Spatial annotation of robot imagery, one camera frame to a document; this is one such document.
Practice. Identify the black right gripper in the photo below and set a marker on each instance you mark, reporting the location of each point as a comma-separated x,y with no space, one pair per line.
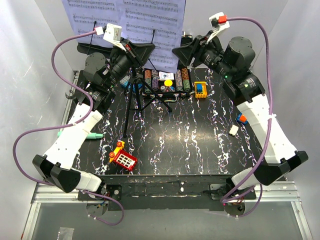
185,53

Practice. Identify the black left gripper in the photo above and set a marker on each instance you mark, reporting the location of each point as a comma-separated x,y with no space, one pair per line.
140,51

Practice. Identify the black music stand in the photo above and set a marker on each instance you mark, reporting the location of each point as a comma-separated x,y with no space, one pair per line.
136,100

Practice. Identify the sheet music page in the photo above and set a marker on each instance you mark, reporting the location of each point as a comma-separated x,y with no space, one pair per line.
156,21
85,15

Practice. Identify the black microphone desk stand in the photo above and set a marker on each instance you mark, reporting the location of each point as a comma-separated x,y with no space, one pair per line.
74,95

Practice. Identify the mint green toy microphone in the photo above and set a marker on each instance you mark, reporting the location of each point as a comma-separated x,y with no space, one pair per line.
95,135

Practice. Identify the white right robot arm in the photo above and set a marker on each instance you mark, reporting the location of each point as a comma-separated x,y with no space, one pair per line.
248,95

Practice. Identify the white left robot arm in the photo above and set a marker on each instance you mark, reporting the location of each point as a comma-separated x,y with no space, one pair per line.
56,164

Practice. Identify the white playing card deck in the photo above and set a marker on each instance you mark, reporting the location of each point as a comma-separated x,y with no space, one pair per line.
166,75

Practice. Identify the yellow round dealer chip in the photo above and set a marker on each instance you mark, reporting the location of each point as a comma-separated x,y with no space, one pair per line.
168,82

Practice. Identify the black poker chip case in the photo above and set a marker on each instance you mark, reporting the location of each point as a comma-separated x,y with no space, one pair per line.
182,83

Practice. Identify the yellow toy brick tray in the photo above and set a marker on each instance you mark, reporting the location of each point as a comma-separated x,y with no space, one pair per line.
200,89

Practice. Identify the orange blue toy brick stack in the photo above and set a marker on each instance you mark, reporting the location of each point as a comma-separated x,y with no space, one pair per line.
241,119

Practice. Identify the small white block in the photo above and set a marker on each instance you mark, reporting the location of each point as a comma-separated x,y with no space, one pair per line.
233,130

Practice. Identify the red yellow toy brick house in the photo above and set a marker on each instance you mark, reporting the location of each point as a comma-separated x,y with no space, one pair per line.
122,158

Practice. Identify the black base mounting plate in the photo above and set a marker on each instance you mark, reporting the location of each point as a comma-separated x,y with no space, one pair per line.
161,192

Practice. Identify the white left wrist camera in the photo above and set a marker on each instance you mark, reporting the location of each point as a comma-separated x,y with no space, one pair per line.
111,33

